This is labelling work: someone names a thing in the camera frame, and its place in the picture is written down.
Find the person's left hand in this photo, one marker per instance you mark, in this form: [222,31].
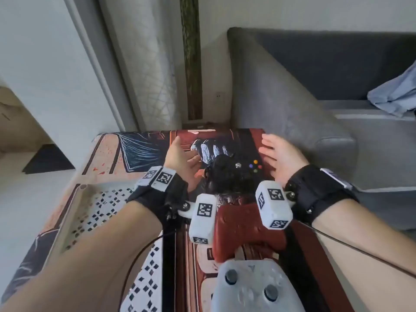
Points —
[178,160]

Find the person's right hand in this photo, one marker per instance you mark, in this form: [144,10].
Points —
[284,159]

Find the black game controller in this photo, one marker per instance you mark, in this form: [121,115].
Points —
[227,170]

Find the red game controller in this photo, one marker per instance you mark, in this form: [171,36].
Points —
[247,229]

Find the white perforated plastic tray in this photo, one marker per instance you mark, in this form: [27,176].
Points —
[97,204]

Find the white game controller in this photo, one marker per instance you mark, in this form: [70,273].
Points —
[253,289]

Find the person's left forearm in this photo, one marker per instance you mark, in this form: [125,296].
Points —
[81,263]

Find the person's right forearm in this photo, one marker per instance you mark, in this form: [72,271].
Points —
[357,243]

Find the white left marker block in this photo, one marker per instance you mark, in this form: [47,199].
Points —
[161,178]

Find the white marker block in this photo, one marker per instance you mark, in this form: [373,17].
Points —
[161,178]
[338,178]

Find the table with printed cover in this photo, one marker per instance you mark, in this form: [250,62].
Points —
[136,149]

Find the grey fabric sofa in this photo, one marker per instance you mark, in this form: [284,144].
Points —
[292,103]

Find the white right marker block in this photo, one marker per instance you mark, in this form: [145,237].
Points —
[338,178]

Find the patterned frosted door panel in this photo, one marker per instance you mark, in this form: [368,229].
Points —
[146,61]

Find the light blue cloth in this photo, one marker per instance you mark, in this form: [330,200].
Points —
[396,94]

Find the dark floor mat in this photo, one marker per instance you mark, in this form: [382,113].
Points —
[48,160]

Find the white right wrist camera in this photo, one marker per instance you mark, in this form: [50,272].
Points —
[274,209]

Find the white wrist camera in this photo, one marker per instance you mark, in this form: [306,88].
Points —
[274,209]
[203,220]

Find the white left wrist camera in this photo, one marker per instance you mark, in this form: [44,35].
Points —
[203,220]

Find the white wall socket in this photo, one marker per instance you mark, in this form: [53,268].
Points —
[221,96]

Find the dark wooden post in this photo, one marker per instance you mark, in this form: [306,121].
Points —
[191,61]

